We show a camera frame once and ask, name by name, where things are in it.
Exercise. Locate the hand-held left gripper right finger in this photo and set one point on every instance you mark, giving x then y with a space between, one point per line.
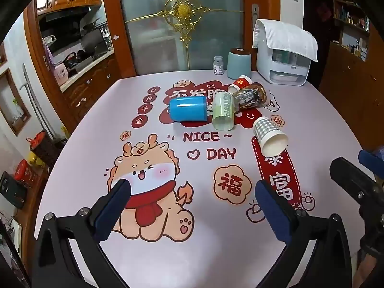
274 216

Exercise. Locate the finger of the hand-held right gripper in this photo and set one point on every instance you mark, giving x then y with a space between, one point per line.
370 160
349 172

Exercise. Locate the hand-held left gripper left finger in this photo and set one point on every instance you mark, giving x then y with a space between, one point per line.
111 213

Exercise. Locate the checked paper cup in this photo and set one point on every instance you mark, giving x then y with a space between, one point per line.
269 136

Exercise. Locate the translucent green cup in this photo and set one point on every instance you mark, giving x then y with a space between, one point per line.
223 111

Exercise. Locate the dark printed cup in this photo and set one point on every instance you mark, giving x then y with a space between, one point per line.
250 96

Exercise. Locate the blue cup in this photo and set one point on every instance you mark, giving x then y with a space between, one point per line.
187 109

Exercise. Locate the red paper cup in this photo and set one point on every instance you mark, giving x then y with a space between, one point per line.
239 84

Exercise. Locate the dark woven basket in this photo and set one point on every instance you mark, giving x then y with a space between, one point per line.
43 148

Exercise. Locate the yellow container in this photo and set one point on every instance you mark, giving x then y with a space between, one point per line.
34 159

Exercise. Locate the red round tin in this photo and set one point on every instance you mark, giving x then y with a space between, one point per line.
24 171

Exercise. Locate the black box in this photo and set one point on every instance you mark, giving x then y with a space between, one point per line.
11 189

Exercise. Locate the white countertop appliance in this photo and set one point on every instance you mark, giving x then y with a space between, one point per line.
283 69

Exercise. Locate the wooden kitchen base cabinet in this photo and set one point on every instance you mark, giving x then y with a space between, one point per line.
90 88

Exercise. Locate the wooden shelf unit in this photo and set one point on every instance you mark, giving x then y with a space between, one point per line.
354 33

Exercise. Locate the wooden framed picture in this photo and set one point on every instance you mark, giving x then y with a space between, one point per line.
13 103

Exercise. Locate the pink rice cooker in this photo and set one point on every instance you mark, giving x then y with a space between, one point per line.
61 73

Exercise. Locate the white quilted cloth cover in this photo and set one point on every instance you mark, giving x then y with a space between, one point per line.
285 36

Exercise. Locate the teal canister with brown lid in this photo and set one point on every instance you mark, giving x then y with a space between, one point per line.
238 63

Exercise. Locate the black kettle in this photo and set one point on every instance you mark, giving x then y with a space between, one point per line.
72 62

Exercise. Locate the small white bottle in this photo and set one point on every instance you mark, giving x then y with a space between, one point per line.
218 65

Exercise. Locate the black range hood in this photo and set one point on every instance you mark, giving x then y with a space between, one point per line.
67 15

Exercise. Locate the frosted glass door gold ornament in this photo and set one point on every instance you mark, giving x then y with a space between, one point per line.
180 21

